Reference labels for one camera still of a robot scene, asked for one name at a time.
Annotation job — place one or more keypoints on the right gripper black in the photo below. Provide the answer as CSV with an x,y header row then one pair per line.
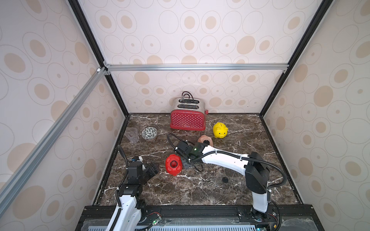
x,y
184,161

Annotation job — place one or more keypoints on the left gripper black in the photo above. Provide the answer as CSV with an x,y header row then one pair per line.
x,y
152,172

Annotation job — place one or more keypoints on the pink piggy bank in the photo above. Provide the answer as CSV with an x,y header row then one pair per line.
x,y
206,139

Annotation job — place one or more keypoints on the red piggy bank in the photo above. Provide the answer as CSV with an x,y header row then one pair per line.
x,y
173,165

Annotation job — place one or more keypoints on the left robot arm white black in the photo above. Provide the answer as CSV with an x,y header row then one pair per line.
x,y
130,209

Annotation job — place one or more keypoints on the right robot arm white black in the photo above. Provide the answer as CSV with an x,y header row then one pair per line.
x,y
255,170

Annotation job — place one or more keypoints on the yellow piggy bank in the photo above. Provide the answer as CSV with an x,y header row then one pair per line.
x,y
220,130

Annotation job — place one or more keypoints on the patterned ceramic bowl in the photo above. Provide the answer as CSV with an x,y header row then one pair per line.
x,y
149,133

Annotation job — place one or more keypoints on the red polka dot toaster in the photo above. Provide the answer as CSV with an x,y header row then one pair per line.
x,y
188,114

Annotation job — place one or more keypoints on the clear plastic cup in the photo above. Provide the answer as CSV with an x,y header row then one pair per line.
x,y
132,135

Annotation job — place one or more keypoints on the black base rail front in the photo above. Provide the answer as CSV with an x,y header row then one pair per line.
x,y
293,217

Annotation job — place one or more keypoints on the aluminium rail back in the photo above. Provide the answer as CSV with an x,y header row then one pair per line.
x,y
195,67

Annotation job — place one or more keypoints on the aluminium rail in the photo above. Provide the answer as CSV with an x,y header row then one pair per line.
x,y
27,168
195,67

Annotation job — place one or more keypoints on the aluminium rail left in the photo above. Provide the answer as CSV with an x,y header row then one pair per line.
x,y
27,168

